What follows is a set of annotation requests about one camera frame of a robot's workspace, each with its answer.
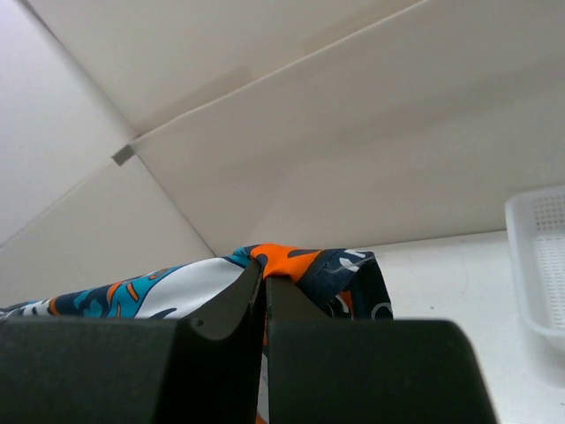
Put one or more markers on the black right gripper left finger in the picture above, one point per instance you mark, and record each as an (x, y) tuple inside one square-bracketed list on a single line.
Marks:
[(203, 368)]

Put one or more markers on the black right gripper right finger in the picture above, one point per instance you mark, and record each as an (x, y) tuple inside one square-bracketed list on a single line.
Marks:
[(324, 370)]

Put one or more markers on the colourful patterned shorts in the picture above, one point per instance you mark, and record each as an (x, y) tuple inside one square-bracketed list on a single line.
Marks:
[(342, 283)]

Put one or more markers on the white perforated plastic basket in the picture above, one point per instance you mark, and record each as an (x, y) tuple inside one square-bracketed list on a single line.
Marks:
[(535, 228)]

